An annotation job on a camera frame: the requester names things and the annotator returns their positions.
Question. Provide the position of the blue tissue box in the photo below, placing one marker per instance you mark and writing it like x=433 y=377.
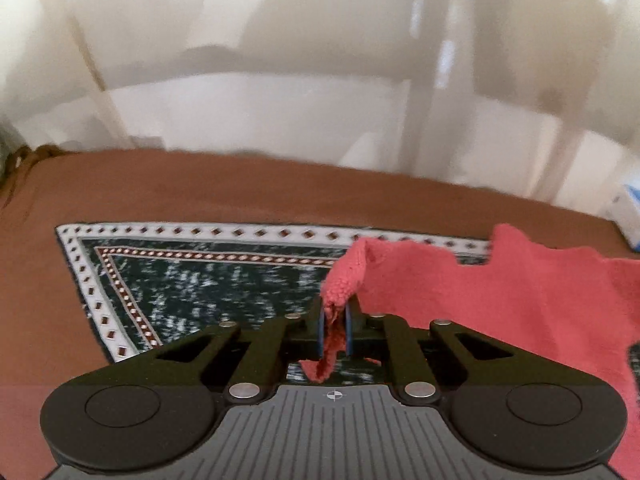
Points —
x=627 y=210

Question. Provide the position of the cream sheer curtain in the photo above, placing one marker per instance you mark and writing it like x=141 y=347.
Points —
x=300 y=50

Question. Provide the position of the pink knitted cardigan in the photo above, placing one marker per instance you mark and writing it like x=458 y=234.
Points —
x=525 y=300

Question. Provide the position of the dark green patterned mat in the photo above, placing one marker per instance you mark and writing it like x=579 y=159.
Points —
x=200 y=280

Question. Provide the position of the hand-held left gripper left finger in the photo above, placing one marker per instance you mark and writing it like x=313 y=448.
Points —
x=320 y=332

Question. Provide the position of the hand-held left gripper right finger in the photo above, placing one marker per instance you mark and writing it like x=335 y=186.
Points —
x=349 y=332

